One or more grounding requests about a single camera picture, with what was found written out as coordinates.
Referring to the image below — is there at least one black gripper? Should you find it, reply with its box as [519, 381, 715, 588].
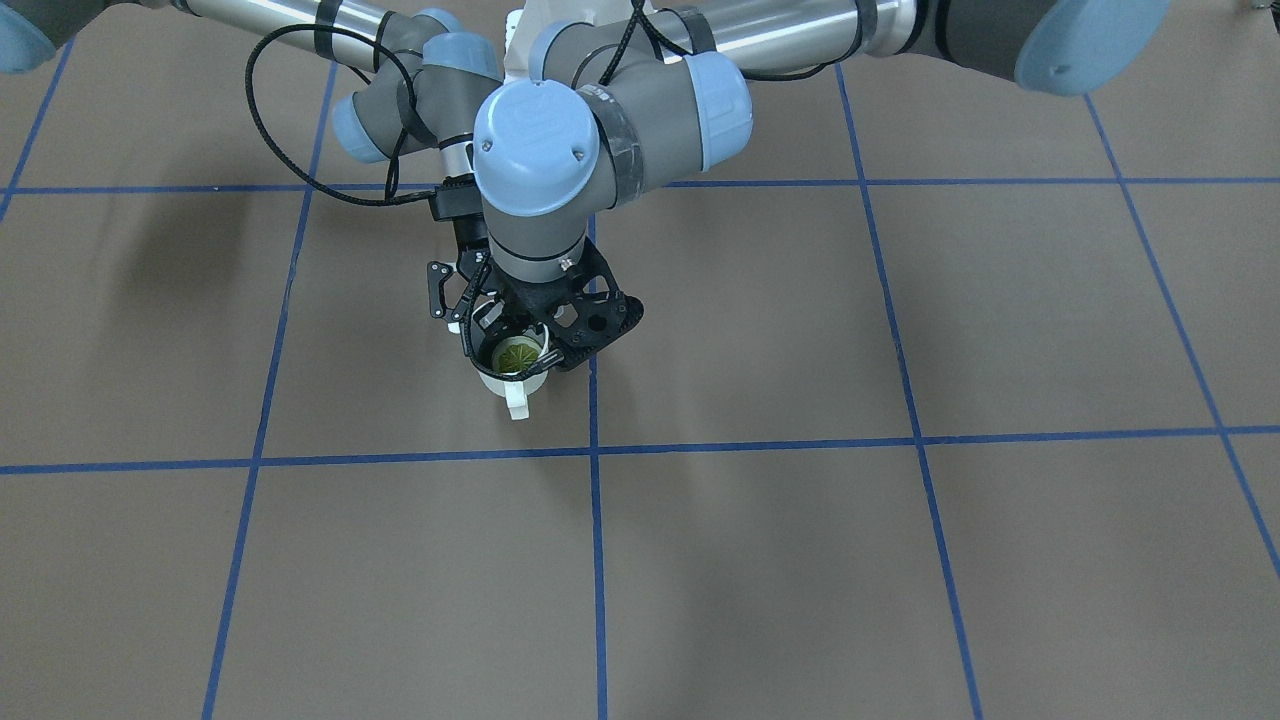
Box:
[428, 215, 490, 322]
[470, 281, 561, 351]

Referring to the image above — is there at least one lemon slice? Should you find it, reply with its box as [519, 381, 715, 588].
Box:
[490, 334, 543, 375]

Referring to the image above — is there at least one white mug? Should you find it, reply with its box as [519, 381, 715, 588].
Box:
[474, 324, 550, 421]

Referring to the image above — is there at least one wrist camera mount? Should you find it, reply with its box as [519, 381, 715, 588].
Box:
[524, 240, 645, 372]

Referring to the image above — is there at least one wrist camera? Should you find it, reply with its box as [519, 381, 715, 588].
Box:
[428, 174, 484, 222]

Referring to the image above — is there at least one black braided cable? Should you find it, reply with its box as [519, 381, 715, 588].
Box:
[244, 24, 445, 208]

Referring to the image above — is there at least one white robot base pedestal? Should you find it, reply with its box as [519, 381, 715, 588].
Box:
[503, 6, 547, 83]

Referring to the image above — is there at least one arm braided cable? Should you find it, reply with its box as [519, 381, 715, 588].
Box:
[598, 0, 870, 91]

